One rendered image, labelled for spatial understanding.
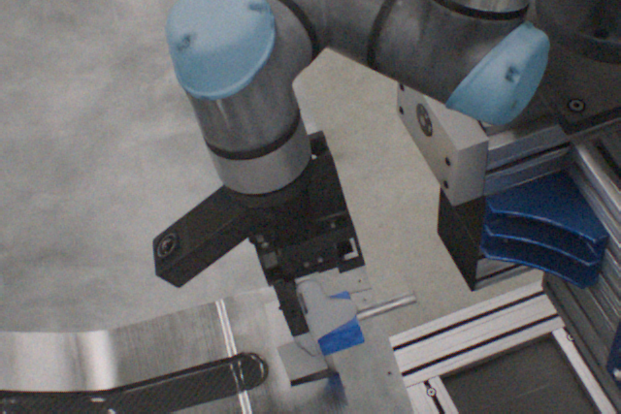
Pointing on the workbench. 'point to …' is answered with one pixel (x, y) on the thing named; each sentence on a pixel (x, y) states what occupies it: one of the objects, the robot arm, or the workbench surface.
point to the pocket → (316, 373)
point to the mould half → (169, 358)
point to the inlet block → (300, 365)
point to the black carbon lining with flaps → (147, 391)
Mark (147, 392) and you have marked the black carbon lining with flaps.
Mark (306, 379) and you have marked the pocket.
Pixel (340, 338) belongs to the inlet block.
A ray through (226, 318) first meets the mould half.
